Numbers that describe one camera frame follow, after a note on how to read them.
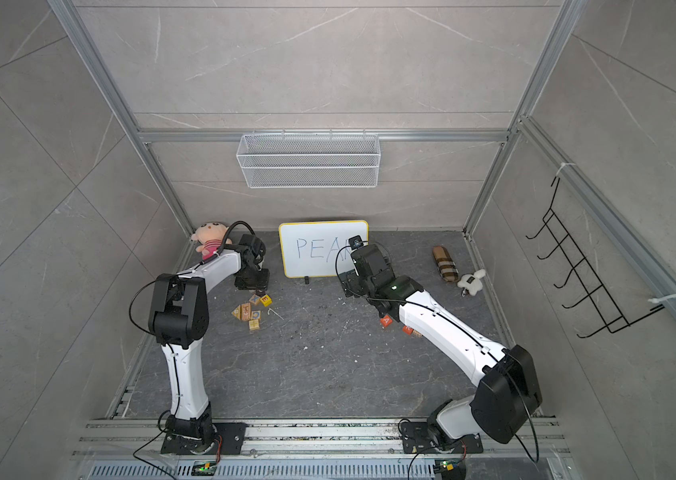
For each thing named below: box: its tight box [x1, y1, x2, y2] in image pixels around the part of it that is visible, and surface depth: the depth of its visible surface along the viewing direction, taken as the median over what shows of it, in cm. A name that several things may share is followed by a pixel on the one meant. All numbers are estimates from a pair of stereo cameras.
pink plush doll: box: [191, 222, 233, 260], surface depth 113 cm
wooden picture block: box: [241, 302, 251, 321], surface depth 97 cm
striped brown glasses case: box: [432, 245, 460, 283], surface depth 109 cm
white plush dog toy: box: [457, 269, 486, 296], surface depth 103 cm
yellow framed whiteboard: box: [278, 220, 370, 278], surface depth 100 cm
